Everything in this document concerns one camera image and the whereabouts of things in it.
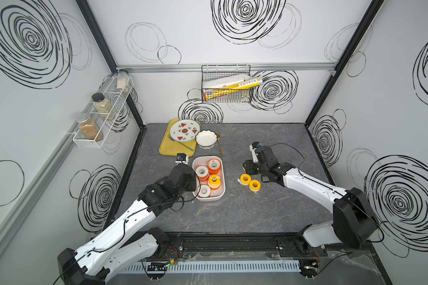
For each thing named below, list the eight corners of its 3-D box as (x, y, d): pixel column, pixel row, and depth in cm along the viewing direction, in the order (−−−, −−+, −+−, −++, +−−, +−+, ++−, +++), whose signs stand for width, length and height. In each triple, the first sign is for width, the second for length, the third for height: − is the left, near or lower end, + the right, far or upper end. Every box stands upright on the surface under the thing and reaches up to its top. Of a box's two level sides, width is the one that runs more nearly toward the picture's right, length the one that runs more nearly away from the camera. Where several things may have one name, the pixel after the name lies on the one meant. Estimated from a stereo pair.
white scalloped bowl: (195, 150, 109) (194, 146, 106) (196, 133, 118) (196, 129, 115) (217, 150, 109) (217, 146, 106) (217, 133, 118) (217, 129, 115)
